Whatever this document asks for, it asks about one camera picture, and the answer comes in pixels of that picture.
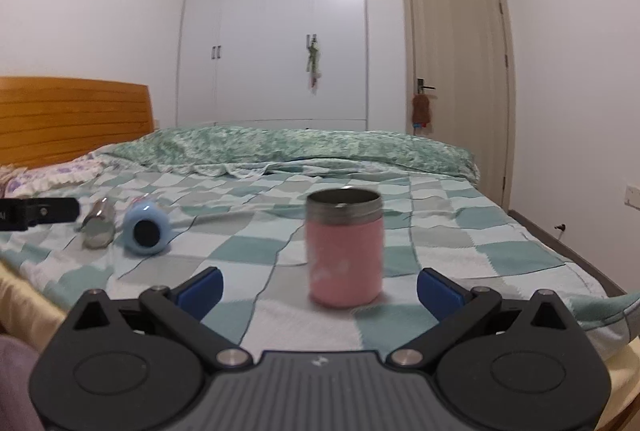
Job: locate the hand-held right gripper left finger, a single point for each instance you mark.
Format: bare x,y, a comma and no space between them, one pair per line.
200,295

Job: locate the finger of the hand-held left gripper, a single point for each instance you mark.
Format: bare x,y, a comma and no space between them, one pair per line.
50,210

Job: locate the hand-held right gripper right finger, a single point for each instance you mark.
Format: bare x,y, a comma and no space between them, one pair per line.
441,298

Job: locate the silver steel cup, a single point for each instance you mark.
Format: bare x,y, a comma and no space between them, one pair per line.
99,223

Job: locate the pink cup with steel rim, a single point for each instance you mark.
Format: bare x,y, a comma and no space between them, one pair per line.
345,256

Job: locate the light blue cup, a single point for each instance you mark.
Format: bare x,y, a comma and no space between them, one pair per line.
147,231

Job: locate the purple floral pillow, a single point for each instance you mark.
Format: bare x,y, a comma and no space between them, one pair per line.
55,176

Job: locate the green checkered blanket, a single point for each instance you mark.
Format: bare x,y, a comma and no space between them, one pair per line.
450,231

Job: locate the yellow bed sheet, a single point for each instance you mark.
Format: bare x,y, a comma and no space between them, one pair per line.
25,296

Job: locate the wooden headboard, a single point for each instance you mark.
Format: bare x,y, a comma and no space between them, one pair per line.
70,121

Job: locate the purple cloth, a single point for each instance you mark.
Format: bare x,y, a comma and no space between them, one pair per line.
15,381

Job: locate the green floral quilt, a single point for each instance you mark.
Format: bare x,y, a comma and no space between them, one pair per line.
300,146

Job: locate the brown plush toy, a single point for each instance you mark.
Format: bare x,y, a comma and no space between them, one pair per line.
421,110

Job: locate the beige door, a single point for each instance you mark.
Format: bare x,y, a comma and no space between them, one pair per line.
460,76

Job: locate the white wardrobe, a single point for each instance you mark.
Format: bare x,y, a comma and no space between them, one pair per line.
270,51

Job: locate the green hanging ornament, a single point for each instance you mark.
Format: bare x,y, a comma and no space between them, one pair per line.
313,61

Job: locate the grey bed frame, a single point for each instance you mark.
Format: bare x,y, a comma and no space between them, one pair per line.
565,251

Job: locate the black wall plug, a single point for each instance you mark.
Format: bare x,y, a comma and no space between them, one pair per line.
560,228

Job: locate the wall socket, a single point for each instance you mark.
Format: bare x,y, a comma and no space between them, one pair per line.
633,196

